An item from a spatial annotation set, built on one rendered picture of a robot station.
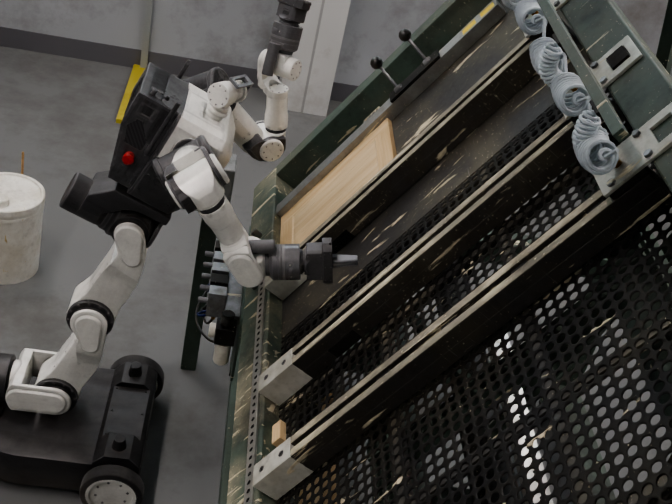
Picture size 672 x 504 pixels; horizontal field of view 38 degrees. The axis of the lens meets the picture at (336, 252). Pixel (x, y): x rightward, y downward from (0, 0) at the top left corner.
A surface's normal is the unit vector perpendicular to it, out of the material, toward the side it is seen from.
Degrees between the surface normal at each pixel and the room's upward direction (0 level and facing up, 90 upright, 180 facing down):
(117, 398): 0
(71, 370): 90
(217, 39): 90
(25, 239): 93
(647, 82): 58
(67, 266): 0
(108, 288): 90
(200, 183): 52
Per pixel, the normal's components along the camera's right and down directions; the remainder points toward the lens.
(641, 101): -0.73, -0.55
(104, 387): 0.19, -0.81
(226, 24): 0.04, 0.57
